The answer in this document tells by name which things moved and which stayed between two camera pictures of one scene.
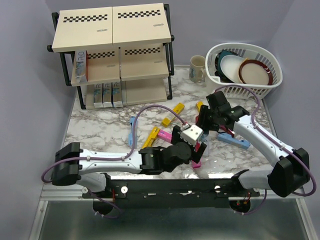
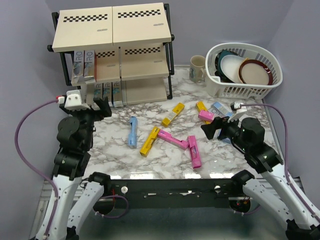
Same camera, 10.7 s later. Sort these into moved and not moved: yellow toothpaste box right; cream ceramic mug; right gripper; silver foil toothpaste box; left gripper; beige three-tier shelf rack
Moved: silver foil toothpaste box; right gripper; left gripper
Not moved: yellow toothpaste box right; beige three-tier shelf rack; cream ceramic mug
